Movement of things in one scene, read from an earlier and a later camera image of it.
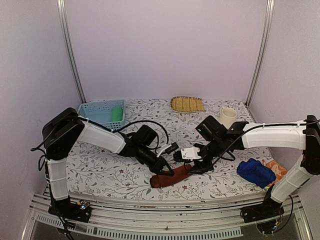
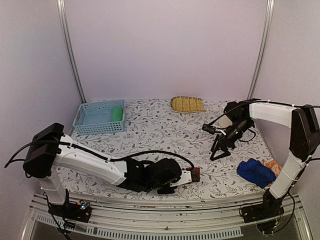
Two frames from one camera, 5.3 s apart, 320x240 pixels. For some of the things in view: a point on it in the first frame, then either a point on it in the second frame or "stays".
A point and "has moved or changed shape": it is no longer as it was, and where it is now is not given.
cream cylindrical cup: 228,117 stays
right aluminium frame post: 265,52 stays
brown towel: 161,181 has moved or changed shape
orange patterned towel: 280,171 stays
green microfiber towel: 117,114 stays
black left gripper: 157,167 to 169,192
